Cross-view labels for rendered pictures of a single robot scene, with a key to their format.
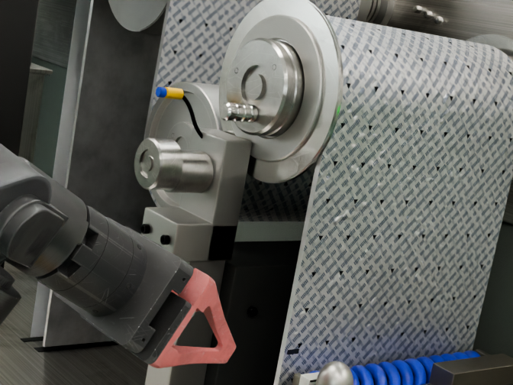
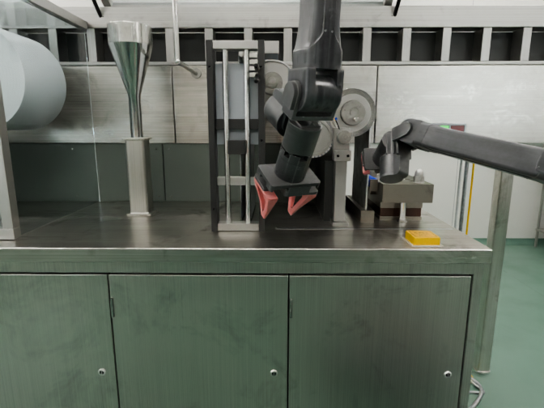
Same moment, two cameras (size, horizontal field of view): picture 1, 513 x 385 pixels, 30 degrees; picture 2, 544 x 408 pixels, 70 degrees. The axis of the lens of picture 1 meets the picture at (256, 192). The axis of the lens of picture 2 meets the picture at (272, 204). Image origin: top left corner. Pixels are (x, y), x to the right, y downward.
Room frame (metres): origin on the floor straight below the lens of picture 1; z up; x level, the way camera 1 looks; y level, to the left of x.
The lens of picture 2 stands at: (0.14, 1.11, 1.21)
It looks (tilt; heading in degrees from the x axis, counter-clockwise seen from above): 11 degrees down; 310
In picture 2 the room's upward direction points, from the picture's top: straight up
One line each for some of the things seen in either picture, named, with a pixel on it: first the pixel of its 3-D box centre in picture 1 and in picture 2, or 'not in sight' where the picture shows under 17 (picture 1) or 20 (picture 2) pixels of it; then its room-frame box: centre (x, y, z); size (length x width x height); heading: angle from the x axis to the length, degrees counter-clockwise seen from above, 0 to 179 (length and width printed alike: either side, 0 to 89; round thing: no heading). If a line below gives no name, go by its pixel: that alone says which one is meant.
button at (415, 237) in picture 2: not in sight; (422, 238); (0.48, 0.07, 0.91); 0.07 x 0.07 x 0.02; 40
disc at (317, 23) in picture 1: (276, 88); (351, 112); (0.75, 0.00, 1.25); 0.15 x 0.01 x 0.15; 40
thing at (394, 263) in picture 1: (401, 274); (361, 154); (0.78, -0.13, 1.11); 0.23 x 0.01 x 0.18; 130
